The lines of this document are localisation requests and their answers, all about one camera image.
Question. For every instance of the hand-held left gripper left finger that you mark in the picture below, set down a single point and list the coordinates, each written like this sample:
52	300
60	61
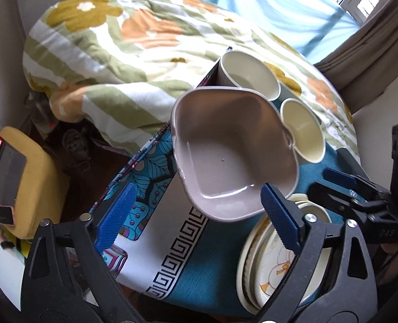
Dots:
116	220

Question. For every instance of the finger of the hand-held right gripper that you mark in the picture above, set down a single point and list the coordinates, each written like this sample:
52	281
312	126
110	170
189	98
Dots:
333	198
350	181

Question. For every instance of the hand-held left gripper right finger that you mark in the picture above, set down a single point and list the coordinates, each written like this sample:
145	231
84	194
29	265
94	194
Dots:
281	217

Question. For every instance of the small white duck plate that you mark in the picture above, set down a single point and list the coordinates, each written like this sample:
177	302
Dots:
269	262

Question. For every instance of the large yellow duck plate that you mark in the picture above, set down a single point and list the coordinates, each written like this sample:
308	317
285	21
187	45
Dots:
241	269

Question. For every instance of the grey square bowl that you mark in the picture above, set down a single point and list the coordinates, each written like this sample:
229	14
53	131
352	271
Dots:
232	154

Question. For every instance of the person's right hand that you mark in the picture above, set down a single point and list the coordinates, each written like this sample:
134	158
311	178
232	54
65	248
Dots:
397	249

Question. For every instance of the cream round bowl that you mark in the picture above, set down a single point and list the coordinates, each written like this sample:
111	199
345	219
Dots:
303	131

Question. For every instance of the yellow cushioned stool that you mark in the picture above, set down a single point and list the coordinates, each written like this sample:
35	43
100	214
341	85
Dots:
37	188

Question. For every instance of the teal patterned tablecloth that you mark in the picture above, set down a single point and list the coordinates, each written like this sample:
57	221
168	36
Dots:
215	276

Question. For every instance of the grey sneaker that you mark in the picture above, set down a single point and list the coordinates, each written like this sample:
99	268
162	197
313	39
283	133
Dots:
76	141

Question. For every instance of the brown curtain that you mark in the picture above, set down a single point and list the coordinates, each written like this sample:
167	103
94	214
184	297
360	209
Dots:
370	60

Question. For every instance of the floral striped blanket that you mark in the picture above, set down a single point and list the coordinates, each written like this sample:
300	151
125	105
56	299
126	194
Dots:
118	74

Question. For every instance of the white cup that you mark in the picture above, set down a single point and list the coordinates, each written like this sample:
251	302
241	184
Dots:
249	74

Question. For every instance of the light blue window cloth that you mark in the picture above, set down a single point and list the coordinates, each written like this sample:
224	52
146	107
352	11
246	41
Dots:
279	10

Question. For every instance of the grey upholstered headboard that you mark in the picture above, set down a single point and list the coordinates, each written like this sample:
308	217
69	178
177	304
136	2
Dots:
3	40

